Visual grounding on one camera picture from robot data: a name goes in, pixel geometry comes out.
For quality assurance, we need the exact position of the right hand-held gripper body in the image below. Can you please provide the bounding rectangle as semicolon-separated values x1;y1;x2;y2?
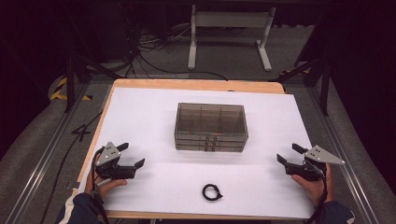
284;145;346;182

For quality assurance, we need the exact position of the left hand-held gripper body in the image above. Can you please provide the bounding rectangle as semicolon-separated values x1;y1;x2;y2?
94;141;138;180

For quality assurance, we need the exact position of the black hair tie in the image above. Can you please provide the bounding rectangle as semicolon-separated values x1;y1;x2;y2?
202;183;223;203

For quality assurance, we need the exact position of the clear plastic drawer box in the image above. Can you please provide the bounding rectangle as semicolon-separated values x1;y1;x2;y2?
174;102;249;153

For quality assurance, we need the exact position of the person's left hand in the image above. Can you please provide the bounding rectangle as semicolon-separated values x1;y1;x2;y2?
84;169;129;200

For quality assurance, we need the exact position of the person's right hand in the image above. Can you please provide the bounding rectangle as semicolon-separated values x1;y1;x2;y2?
290;163;334;206

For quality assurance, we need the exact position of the white paper sheet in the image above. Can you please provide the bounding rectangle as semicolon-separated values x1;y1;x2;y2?
78;87;316;219

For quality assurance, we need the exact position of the black metal stand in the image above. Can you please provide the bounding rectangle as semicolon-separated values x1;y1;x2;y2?
269;55;332;117
64;54;122;114

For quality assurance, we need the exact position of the wooden table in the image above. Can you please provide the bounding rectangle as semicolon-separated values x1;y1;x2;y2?
66;77;316;220

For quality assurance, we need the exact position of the left hand-held gripper cable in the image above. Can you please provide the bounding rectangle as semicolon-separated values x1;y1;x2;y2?
90;147;110;224

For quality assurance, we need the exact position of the hand-held gripper cable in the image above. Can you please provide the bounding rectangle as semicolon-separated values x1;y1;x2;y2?
90;147;110;224
306;161;330;224

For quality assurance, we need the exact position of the aluminium floor rail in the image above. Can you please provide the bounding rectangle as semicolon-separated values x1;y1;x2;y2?
4;82;92;224
306;87;379;224

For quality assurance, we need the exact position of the right hand-held gripper cable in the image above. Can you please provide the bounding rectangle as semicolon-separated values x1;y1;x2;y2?
306;161;330;224

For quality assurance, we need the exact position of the thin black cable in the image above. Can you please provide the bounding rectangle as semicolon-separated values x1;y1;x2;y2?
39;111;104;224

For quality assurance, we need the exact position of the black floor cable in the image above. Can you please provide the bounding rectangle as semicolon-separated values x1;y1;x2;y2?
136;52;229;82

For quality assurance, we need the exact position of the tangle of cables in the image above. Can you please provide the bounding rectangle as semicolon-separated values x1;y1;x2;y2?
124;24;194;60

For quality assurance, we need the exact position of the white metal table frame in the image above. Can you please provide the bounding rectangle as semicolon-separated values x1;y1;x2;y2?
187;4;276;72

